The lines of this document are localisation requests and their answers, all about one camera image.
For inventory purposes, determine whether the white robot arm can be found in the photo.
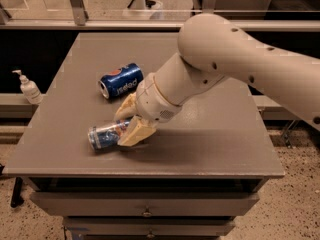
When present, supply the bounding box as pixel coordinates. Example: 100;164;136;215
115;14;320;146

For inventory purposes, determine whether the grey upper drawer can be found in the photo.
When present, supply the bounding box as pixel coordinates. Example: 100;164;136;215
30;192;259;217

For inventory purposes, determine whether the redbull can blue silver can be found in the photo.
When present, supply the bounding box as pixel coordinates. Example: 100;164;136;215
88;119;130;151

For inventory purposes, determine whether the black table leg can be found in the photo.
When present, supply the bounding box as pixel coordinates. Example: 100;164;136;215
10;177;24;208

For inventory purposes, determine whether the grey metal rail frame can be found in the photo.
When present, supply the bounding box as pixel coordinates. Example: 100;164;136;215
0;0;320;32

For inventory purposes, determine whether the grey drawer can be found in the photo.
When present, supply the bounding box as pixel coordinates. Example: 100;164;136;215
63;217;235;236
30;192;259;217

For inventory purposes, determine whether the blue pepsi can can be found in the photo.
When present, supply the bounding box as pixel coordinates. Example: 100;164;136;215
99;63;144;99

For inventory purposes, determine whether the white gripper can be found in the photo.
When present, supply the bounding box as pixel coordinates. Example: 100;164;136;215
114;73;182;147

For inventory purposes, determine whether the white pump soap bottle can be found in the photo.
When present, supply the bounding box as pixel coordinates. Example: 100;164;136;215
13;70;43;104

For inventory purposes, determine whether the grey lower drawer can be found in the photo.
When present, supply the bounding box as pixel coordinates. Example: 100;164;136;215
63;217;235;236

